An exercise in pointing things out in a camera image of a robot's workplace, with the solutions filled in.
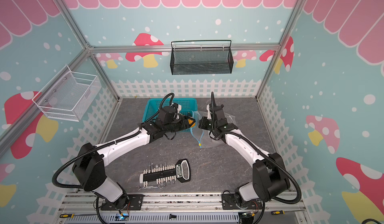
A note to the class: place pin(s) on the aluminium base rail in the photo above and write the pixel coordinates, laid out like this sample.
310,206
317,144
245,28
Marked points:
179,208

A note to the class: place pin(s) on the black screwdriver bit set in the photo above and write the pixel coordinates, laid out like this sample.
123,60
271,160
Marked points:
166,174

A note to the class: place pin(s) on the yellow handled screwdriver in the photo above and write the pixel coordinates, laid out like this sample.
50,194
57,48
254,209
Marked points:
71,216
281,212

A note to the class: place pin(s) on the clear zip top bag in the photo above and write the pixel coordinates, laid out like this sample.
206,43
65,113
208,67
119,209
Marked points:
203,137

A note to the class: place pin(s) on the yellow handled screwdriver right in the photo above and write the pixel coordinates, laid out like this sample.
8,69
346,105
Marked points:
281,212

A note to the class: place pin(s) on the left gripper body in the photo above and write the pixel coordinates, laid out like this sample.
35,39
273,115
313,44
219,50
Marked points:
175,125

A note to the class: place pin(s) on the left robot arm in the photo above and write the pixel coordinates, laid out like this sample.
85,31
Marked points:
89,165

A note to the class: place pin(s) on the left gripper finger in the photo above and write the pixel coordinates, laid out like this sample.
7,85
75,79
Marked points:
188,130
187,119

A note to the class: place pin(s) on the white wire wall basket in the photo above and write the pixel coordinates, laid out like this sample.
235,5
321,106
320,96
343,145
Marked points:
69,96

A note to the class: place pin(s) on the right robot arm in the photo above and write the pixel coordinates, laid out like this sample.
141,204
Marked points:
270,179

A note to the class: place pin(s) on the black wire wall basket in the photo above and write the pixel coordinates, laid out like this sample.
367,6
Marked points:
198,57

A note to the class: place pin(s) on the yellow handled screwdriver left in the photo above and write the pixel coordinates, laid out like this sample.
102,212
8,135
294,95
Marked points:
71,216

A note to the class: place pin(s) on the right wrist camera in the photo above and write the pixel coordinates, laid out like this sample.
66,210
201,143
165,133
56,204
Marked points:
215,112

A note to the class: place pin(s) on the teal plastic basket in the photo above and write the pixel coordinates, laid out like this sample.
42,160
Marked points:
154,105

